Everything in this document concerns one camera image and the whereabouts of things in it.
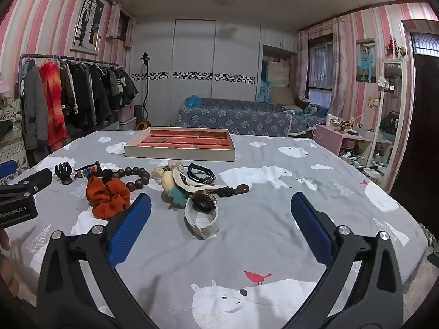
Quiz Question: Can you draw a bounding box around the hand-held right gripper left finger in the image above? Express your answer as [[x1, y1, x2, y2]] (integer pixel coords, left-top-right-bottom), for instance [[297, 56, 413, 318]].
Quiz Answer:
[[36, 193, 162, 329]]

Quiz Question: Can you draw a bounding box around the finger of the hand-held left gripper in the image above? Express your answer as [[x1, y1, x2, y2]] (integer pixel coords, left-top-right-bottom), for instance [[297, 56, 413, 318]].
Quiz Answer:
[[0, 160, 18, 179], [12, 168, 53, 195]]

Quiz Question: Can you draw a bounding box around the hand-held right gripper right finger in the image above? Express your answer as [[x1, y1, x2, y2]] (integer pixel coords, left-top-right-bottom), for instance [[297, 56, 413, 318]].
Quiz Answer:
[[285, 192, 403, 329]]

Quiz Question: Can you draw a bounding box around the orange scrunchie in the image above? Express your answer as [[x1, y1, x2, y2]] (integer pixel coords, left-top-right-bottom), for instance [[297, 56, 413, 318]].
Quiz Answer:
[[86, 175, 131, 220]]

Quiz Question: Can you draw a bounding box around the black hair tie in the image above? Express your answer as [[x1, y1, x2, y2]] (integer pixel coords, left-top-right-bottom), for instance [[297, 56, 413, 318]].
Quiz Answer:
[[115, 166, 151, 192]]

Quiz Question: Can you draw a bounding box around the doll keychain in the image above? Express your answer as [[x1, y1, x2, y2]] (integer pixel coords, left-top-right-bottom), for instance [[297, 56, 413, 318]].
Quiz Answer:
[[151, 165, 199, 209]]

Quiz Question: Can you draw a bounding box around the red lined jewelry tray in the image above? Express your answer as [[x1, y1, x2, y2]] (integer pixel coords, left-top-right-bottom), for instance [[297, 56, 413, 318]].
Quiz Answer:
[[124, 127, 236, 162]]

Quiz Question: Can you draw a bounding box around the floral lace fabric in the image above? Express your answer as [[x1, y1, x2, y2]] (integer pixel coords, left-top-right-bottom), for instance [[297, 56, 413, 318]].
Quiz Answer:
[[0, 99, 31, 170]]

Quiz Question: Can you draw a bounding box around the black claw hair clip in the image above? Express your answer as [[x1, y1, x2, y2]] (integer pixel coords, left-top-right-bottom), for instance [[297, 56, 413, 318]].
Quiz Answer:
[[55, 163, 75, 185]]

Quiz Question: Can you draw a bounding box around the grey coat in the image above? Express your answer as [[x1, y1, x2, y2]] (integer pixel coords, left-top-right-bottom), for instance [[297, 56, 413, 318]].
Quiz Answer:
[[21, 63, 49, 151]]

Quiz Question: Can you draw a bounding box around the orange jacket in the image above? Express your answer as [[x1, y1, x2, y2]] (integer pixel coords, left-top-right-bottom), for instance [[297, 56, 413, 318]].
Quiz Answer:
[[38, 61, 69, 153]]

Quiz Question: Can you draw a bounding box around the pink nightstand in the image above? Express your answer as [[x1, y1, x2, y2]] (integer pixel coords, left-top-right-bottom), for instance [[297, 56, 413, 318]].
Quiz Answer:
[[312, 123, 373, 158]]

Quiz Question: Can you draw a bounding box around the garment steamer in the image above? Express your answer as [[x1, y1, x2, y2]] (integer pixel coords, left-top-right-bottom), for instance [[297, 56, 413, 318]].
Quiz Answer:
[[135, 52, 154, 131]]

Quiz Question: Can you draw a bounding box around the row of dark clothes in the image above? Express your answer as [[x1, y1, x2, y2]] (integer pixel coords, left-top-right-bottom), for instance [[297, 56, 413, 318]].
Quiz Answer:
[[60, 60, 139, 127]]

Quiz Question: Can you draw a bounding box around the plastic storage box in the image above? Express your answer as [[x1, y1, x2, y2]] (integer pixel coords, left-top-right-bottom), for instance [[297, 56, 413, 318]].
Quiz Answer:
[[118, 104, 138, 131]]

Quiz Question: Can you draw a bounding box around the metal clothes rack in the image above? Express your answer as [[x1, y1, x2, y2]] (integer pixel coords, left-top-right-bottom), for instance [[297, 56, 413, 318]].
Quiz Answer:
[[19, 53, 120, 76]]

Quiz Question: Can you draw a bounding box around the white framed standing mirror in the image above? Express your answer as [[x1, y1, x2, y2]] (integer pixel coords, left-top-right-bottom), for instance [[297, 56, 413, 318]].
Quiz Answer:
[[365, 59, 407, 186]]

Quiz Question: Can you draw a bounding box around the bed with blue patterned cover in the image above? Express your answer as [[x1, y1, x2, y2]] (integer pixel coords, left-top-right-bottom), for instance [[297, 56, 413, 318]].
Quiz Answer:
[[175, 96, 326, 138]]

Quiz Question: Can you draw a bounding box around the pink floral curtain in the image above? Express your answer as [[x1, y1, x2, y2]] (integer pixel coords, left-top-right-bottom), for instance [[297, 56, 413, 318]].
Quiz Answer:
[[297, 29, 311, 100], [331, 15, 348, 119]]

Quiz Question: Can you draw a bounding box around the barred window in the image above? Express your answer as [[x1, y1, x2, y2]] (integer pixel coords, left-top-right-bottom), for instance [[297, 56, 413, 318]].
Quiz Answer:
[[307, 39, 335, 107]]

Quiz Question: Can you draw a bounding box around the small window pink curtain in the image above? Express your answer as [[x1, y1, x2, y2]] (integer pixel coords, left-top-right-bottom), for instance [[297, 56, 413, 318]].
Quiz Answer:
[[106, 2, 136, 49]]

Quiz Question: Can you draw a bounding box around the white wardrobe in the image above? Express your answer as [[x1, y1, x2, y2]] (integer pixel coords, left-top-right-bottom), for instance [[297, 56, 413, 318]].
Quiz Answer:
[[128, 19, 297, 127]]

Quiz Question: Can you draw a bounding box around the red flower decoration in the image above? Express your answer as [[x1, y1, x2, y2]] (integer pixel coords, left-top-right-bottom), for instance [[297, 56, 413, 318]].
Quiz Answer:
[[387, 36, 407, 59]]

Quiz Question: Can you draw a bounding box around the colourful braided bracelet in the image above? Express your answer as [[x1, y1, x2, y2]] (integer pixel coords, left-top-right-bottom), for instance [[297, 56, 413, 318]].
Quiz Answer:
[[74, 161, 103, 179]]

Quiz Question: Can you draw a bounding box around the black cord bracelet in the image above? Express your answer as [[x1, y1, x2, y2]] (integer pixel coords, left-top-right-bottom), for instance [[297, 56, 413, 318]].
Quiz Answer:
[[187, 163, 217, 184]]

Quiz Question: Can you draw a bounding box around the brown leather keychain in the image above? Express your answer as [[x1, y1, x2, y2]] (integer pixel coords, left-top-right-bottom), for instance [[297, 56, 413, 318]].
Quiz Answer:
[[202, 184, 250, 197]]

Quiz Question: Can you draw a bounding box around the framed wedding wall poster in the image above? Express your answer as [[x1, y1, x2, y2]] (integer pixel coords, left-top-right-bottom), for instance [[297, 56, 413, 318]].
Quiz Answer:
[[73, 0, 105, 50]]

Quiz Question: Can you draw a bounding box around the couple wall poster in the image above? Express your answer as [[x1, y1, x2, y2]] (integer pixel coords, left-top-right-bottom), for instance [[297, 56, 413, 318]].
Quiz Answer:
[[356, 38, 376, 83]]

